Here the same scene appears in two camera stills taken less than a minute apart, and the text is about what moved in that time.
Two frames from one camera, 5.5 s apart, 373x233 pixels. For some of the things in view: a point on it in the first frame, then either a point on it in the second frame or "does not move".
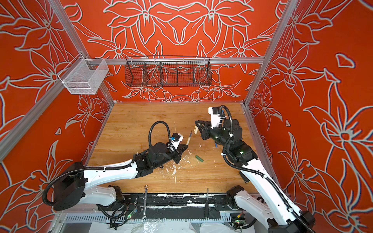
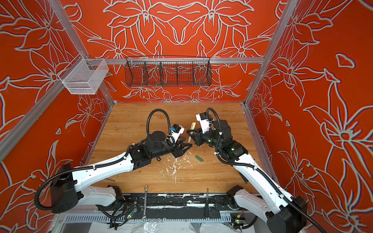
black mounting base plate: [179, 205] does not move
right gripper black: [206, 132] → [198, 139]
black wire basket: [167, 71] does not move
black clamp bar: [207, 205] does not move
